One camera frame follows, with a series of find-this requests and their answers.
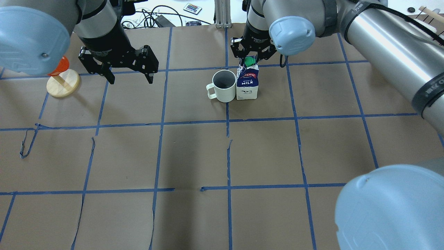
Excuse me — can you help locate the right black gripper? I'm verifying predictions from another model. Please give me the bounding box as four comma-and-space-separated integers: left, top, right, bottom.
230, 25, 276, 63

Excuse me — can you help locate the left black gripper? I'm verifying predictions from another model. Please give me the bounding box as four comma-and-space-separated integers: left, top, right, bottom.
78, 26, 160, 84

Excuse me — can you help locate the white blue milk carton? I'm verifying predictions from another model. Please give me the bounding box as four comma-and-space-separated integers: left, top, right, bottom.
236, 56, 259, 100

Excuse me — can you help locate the white ceramic mug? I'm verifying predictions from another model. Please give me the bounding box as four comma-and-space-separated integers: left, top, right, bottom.
206, 69, 237, 103

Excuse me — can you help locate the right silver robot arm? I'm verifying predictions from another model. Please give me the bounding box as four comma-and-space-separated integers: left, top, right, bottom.
231, 0, 444, 250

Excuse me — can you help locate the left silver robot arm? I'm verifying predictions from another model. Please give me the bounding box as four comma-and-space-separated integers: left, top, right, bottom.
0, 0, 159, 84

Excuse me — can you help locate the black power adapter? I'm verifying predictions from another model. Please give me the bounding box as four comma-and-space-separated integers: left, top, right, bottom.
154, 15, 175, 27

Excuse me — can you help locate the orange mug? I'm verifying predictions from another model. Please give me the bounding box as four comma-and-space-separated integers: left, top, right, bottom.
47, 56, 70, 76

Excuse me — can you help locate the wooden mug tree stand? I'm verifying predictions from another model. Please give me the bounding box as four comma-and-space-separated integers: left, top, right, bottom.
46, 69, 80, 98

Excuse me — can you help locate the white remote control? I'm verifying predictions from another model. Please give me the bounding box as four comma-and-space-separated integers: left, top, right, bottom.
183, 3, 203, 15

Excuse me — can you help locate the aluminium frame post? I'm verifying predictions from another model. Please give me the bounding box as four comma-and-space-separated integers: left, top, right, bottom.
214, 0, 232, 28

